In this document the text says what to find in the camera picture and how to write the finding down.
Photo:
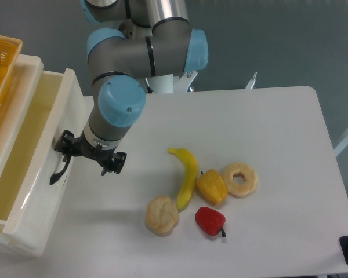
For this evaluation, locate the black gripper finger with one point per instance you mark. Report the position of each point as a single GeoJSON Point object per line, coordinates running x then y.
{"type": "Point", "coordinates": [64, 144]}
{"type": "Point", "coordinates": [112, 162]}

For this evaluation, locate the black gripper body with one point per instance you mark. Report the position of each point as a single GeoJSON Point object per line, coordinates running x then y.
{"type": "Point", "coordinates": [86, 150]}

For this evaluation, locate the black top drawer handle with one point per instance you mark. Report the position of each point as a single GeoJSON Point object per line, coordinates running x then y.
{"type": "Point", "coordinates": [58, 175]}

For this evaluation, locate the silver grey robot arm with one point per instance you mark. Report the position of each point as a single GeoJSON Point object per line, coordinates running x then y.
{"type": "Point", "coordinates": [118, 63]}

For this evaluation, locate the white drawer cabinet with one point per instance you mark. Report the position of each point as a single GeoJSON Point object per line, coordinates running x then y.
{"type": "Point", "coordinates": [25, 79]}

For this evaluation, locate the beige bread roll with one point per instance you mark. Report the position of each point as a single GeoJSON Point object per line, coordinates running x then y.
{"type": "Point", "coordinates": [161, 215]}

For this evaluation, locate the yellow banana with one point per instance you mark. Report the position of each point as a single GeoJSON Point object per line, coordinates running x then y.
{"type": "Point", "coordinates": [190, 176]}

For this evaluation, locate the yellow bell pepper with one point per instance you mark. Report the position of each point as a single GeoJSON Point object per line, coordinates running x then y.
{"type": "Point", "coordinates": [212, 187]}

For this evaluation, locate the red bell pepper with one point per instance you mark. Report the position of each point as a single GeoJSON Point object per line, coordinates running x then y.
{"type": "Point", "coordinates": [210, 221]}

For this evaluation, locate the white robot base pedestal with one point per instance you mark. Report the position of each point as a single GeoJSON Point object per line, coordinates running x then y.
{"type": "Point", "coordinates": [171, 83]}

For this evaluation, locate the white metal frame bracket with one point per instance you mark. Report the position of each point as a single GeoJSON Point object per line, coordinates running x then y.
{"type": "Point", "coordinates": [250, 85]}

